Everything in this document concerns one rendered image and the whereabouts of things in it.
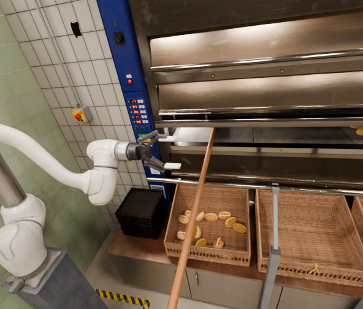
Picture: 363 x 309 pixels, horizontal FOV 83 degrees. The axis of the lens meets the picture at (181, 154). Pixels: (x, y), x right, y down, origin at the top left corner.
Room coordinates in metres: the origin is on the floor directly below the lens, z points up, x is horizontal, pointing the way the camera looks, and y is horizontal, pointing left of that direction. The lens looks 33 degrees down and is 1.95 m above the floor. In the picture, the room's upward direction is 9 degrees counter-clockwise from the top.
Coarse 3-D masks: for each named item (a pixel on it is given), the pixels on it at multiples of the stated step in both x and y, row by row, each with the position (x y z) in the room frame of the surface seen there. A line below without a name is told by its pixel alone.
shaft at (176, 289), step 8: (208, 144) 1.21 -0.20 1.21; (208, 152) 1.11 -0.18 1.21; (208, 160) 1.04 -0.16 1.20; (200, 176) 0.90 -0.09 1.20; (200, 184) 0.82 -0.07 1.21; (200, 192) 0.77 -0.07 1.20; (200, 200) 0.73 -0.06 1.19; (192, 208) 0.67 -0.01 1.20; (192, 216) 0.62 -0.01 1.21; (192, 224) 0.58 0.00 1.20; (192, 232) 0.55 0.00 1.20; (184, 240) 0.51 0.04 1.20; (184, 248) 0.48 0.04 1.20; (184, 256) 0.44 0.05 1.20; (184, 264) 0.42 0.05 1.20; (176, 272) 0.39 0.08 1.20; (184, 272) 0.39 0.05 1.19; (176, 280) 0.36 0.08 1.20; (176, 288) 0.34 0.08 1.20; (176, 296) 0.32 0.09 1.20; (168, 304) 0.30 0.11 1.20; (176, 304) 0.30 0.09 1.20
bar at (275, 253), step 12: (156, 180) 0.96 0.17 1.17; (168, 180) 0.94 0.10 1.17; (180, 180) 0.92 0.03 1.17; (192, 180) 0.90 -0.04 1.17; (276, 192) 0.74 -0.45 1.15; (300, 192) 0.72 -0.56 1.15; (312, 192) 0.70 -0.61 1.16; (324, 192) 0.68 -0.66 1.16; (336, 192) 0.67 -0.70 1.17; (348, 192) 0.66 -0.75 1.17; (360, 192) 0.64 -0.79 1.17; (276, 204) 0.71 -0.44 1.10; (276, 216) 0.67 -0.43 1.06; (276, 228) 0.63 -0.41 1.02; (276, 240) 0.59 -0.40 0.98; (276, 252) 0.55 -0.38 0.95; (276, 264) 0.53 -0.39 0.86; (264, 288) 0.55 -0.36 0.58; (264, 300) 0.54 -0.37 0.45
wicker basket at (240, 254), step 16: (176, 192) 1.20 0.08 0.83; (208, 192) 1.19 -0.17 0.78; (224, 192) 1.16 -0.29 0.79; (240, 192) 1.13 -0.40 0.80; (176, 208) 1.14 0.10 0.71; (208, 208) 1.15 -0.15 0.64; (224, 208) 1.12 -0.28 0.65; (240, 208) 1.09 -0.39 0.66; (176, 224) 1.08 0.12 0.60; (208, 224) 1.04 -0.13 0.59; (224, 224) 1.02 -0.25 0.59; (176, 240) 0.94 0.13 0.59; (192, 240) 0.92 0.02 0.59; (208, 240) 0.90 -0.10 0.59; (224, 240) 0.88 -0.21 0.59; (240, 240) 0.87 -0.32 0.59; (176, 256) 0.82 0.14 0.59; (192, 256) 0.79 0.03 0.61; (208, 256) 0.76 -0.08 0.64; (240, 256) 0.70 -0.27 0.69
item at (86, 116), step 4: (76, 108) 1.48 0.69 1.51; (80, 108) 1.46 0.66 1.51; (84, 108) 1.46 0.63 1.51; (88, 108) 1.50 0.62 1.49; (72, 112) 1.46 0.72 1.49; (76, 112) 1.45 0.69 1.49; (84, 112) 1.44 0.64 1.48; (88, 112) 1.48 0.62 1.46; (84, 116) 1.44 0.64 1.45; (88, 116) 1.47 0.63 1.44; (76, 120) 1.46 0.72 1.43; (80, 120) 1.45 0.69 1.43; (84, 120) 1.44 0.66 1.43; (88, 120) 1.45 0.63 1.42
